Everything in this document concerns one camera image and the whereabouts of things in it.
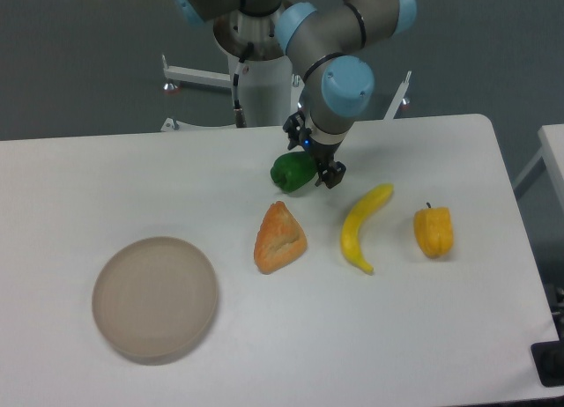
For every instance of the yellow orange bell pepper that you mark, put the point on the yellow orange bell pepper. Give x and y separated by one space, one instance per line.
433 231

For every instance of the orange triangular bread pastry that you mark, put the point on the orange triangular bread pastry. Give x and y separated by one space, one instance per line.
279 241

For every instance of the black device at edge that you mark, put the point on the black device at edge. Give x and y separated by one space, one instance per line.
548 359

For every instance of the white side table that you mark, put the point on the white side table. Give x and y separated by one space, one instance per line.
548 158

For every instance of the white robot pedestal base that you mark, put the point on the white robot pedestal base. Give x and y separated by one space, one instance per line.
260 90

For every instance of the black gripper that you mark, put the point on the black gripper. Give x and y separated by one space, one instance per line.
329 171

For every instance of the beige round plate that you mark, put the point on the beige round plate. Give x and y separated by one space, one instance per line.
155 299

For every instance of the yellow banana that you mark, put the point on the yellow banana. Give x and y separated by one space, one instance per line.
349 241

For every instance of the green bell pepper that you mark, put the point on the green bell pepper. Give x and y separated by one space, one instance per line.
292 170

